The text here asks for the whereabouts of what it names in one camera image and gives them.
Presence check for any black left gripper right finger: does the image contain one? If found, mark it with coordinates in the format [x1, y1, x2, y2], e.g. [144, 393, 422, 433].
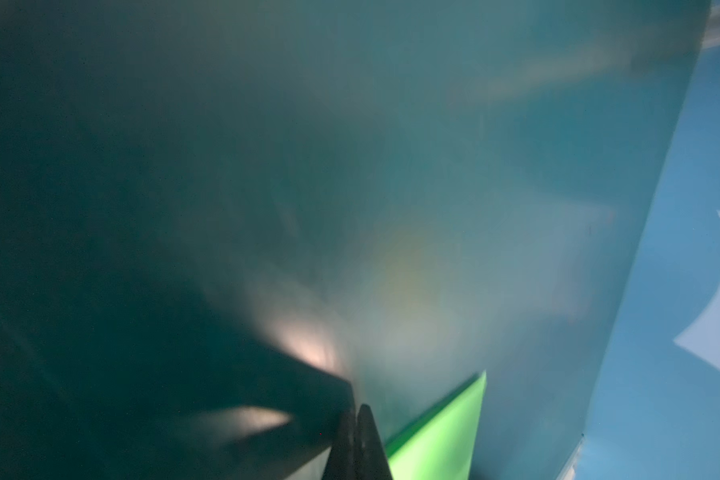
[356, 404, 393, 480]

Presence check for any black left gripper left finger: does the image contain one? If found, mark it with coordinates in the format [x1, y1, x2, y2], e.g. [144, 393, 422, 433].
[322, 409, 356, 480]

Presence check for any green square paper sheet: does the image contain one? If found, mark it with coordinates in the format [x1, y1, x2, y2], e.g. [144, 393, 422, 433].
[386, 372, 486, 480]

